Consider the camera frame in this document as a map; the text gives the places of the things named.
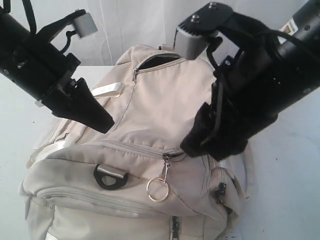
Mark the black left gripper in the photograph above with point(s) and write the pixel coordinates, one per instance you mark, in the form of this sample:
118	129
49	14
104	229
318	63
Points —
45	73

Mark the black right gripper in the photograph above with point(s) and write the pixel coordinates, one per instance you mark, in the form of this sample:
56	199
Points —
238	109

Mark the cream fabric duffel bag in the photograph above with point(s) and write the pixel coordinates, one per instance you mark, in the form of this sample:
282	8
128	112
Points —
134	182

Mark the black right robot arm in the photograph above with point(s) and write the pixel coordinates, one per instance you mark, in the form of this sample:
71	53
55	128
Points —
298	42

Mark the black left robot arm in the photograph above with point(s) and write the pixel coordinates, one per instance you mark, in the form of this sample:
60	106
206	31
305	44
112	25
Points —
8	24

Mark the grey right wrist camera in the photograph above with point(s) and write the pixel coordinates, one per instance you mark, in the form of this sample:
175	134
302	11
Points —
197	31

